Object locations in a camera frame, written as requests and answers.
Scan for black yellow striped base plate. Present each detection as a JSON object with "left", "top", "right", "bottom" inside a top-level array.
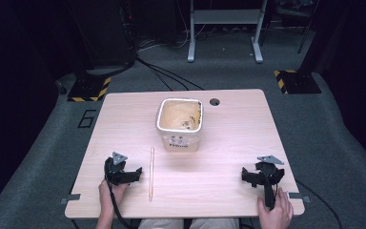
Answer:
[
  {"left": 273, "top": 69, "right": 322, "bottom": 95},
  {"left": 67, "top": 75, "right": 112, "bottom": 103}
]

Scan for person's left hand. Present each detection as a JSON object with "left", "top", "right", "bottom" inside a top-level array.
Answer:
[{"left": 97, "top": 179, "right": 131, "bottom": 220}]

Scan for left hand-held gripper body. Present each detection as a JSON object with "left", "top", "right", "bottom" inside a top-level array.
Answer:
[{"left": 104, "top": 151, "right": 132, "bottom": 187}]

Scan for person's right hand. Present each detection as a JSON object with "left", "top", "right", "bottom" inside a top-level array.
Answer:
[{"left": 255, "top": 187, "right": 295, "bottom": 229}]

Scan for white metal stand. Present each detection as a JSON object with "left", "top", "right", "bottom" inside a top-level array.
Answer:
[{"left": 187, "top": 0, "right": 269, "bottom": 64}]

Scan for grey tape piece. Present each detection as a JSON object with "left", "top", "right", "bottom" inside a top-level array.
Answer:
[
  {"left": 59, "top": 193, "right": 82, "bottom": 205},
  {"left": 287, "top": 191, "right": 312, "bottom": 204}
]

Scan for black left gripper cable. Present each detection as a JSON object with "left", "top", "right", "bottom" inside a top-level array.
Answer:
[{"left": 107, "top": 177, "right": 132, "bottom": 229}]

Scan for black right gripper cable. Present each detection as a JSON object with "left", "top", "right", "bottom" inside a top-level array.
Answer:
[{"left": 295, "top": 178, "right": 344, "bottom": 229}]

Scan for black cabinet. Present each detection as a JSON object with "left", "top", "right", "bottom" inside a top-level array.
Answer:
[{"left": 66, "top": 0, "right": 138, "bottom": 70}]

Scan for white instant noodle cup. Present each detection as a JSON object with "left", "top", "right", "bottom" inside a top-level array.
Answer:
[{"left": 155, "top": 97, "right": 204, "bottom": 153}]

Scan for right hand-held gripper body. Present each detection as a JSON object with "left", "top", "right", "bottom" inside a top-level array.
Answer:
[{"left": 254, "top": 155, "right": 286, "bottom": 212}]

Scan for black floor cables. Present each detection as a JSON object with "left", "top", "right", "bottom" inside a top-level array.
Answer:
[{"left": 135, "top": 56, "right": 205, "bottom": 92}]

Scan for black stand pole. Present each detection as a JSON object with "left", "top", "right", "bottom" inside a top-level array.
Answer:
[{"left": 296, "top": 0, "right": 323, "bottom": 74}]

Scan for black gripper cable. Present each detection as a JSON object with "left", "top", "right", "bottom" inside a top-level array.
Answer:
[
  {"left": 295, "top": 178, "right": 344, "bottom": 229},
  {"left": 107, "top": 177, "right": 132, "bottom": 229}
]

